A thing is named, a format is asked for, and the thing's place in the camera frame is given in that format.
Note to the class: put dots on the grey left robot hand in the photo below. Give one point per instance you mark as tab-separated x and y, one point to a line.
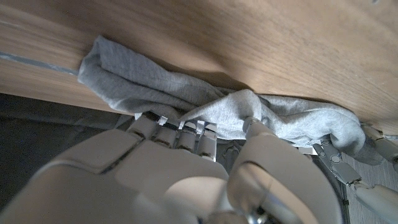
335	161

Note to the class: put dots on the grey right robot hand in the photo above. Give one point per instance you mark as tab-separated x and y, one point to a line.
140	186

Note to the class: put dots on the gray shorts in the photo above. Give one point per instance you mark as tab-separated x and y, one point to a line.
155	81

